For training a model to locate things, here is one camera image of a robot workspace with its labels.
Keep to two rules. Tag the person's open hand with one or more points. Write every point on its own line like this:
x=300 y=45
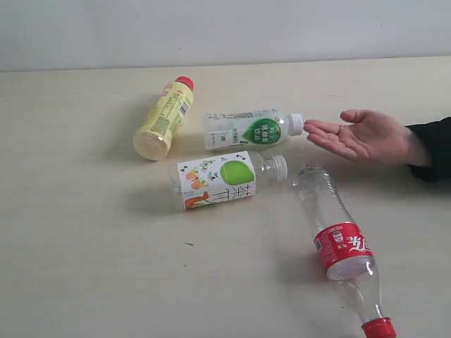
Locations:
x=369 y=137

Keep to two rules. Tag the clear tea bottle green apple label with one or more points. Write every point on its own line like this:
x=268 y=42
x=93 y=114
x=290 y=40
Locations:
x=224 y=178

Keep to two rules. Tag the clear cola bottle red label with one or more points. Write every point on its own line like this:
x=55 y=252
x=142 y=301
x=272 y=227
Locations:
x=343 y=250

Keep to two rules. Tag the yellow bottle with red cap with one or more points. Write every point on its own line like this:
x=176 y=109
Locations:
x=153 y=140

